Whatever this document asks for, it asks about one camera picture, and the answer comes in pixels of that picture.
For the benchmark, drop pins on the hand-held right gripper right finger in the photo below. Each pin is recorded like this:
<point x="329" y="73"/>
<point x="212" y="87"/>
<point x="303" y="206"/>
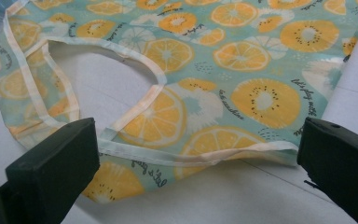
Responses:
<point x="341" y="168"/>

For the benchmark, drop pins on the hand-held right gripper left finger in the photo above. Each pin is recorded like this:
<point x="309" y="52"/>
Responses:
<point x="49" y="174"/>

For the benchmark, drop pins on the fruit print cloth tote bag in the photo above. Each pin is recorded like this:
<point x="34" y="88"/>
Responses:
<point x="245" y="62"/>

